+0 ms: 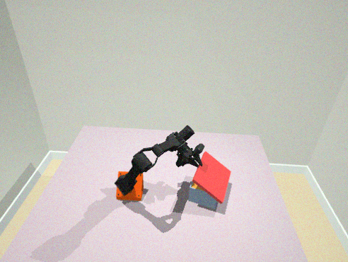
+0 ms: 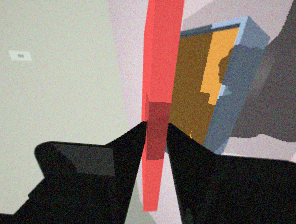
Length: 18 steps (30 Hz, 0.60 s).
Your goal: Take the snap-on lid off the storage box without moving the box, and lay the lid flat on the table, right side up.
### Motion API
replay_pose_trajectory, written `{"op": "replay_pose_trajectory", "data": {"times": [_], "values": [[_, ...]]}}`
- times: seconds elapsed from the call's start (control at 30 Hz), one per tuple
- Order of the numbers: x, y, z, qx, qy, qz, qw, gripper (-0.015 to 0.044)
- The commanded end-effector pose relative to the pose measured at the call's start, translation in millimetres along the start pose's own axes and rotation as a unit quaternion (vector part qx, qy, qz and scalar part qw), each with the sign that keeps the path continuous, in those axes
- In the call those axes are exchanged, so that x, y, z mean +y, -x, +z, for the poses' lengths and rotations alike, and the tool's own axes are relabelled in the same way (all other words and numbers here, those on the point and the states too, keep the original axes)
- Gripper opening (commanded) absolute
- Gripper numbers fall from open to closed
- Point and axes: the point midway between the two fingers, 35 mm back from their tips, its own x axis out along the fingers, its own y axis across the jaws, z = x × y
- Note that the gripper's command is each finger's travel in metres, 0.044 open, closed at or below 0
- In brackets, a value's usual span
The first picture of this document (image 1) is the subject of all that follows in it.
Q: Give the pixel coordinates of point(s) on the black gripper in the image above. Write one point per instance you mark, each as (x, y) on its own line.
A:
(195, 160)

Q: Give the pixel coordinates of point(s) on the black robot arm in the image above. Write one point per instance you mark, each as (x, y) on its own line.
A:
(141, 163)

